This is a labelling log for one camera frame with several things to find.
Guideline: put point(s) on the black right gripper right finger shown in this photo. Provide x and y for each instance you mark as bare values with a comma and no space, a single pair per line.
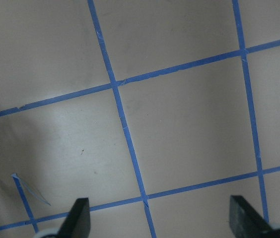
245,221

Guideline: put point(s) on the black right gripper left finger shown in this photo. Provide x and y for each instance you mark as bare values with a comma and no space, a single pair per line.
77,222

